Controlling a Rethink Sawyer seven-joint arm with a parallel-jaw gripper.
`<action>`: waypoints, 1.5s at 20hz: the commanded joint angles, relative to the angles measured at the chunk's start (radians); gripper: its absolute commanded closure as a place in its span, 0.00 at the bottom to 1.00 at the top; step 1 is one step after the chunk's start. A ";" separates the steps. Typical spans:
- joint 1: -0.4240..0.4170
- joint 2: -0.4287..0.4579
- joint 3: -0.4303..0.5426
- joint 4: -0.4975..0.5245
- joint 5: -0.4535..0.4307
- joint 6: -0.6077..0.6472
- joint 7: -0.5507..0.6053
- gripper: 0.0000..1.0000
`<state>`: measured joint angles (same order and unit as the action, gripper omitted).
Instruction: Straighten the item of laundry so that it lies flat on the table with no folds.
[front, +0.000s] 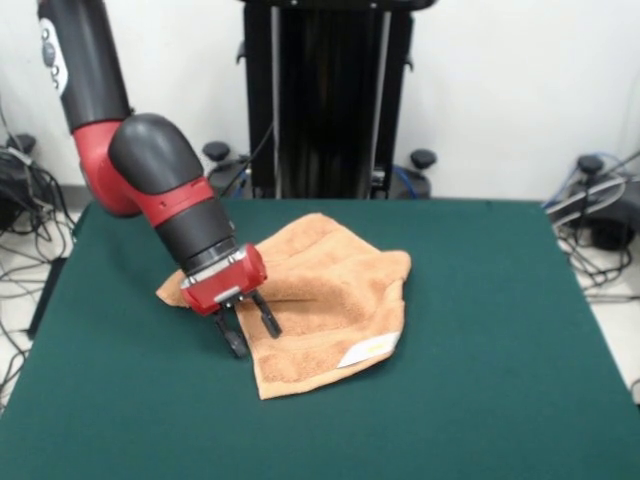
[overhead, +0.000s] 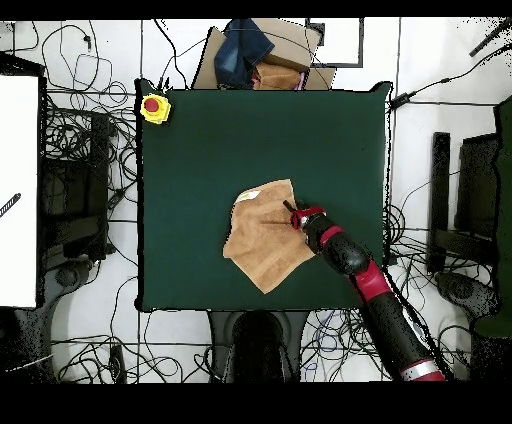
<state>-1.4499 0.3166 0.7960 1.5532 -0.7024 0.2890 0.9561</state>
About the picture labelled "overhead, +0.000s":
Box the black floor base foot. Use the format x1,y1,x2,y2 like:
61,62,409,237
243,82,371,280
434,270,503,323
43,258,95,309

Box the tan terry towel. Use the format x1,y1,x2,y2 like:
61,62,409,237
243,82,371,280
222,178,317,295

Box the striped black rod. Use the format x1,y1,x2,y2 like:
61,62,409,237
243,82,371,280
0,192,22,220

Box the dark green table cloth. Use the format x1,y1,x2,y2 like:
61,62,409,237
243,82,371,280
134,78,394,315

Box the orange folded cloth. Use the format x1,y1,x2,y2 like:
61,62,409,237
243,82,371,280
252,61,307,92

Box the tangled black floor cables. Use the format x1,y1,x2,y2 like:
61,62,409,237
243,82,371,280
11,19,213,384
299,199,481,383

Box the thin black rectangular frame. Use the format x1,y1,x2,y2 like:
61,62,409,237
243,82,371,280
304,17,365,68

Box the black power adapter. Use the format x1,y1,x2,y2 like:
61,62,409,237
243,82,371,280
389,91,418,110

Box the brown cardboard box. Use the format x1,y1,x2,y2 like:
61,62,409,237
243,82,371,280
190,17,338,92

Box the yellow emergency stop button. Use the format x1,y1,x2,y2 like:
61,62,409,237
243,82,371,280
139,93,172,125

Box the blue denim jeans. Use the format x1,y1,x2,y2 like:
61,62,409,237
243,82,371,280
213,17,276,90

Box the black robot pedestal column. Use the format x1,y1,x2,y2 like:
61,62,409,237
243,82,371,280
207,309,309,383

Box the black floor stand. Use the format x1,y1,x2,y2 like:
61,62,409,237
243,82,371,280
39,111,111,261
426,131,501,275

